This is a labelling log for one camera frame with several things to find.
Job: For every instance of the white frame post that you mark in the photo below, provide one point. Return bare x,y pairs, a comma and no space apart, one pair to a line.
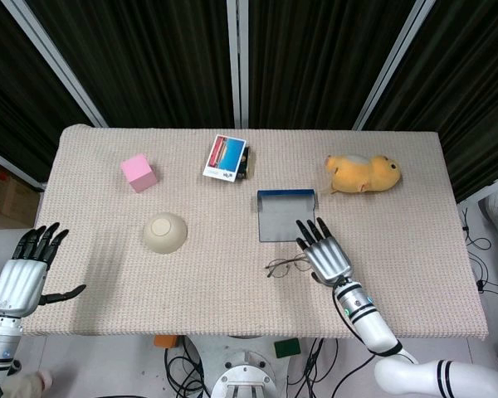
54,58
392,62
237,62

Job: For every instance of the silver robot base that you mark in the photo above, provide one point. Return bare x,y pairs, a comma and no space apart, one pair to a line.
245,377

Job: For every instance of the yellow plush toy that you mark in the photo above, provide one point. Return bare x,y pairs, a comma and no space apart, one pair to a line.
365,174

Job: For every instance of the wire-rimmed eyeglasses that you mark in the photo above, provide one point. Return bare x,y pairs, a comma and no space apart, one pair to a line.
279,269

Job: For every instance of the beige fuzzy toy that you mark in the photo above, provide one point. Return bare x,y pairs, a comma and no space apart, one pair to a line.
25,383

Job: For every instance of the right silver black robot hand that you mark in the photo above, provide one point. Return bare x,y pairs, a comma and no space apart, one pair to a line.
328,259

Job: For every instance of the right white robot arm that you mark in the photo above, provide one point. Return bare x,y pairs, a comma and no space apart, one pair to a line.
373,327

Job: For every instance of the black curtain panel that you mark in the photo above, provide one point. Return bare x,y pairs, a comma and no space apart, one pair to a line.
315,62
149,62
473,83
8,103

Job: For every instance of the brown cardboard box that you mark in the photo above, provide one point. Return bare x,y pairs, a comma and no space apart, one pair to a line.
8,195

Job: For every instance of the green block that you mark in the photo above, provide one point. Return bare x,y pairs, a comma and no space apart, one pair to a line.
287,348

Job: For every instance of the beige woven tablecloth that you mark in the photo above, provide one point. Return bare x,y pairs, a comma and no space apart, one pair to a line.
216,290

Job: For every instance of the orange block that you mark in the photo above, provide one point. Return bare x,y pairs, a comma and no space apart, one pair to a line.
166,341

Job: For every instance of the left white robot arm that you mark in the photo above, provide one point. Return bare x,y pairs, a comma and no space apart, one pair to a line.
2,338

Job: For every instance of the white frame rail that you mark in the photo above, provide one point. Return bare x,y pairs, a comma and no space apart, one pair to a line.
485,188
12,166

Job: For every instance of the pink cube block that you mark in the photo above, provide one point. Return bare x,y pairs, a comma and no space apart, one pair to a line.
139,172

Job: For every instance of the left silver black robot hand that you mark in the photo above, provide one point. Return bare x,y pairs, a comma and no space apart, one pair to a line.
18,282

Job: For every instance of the beige upturned bowl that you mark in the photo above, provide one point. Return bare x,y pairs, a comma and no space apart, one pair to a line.
166,232

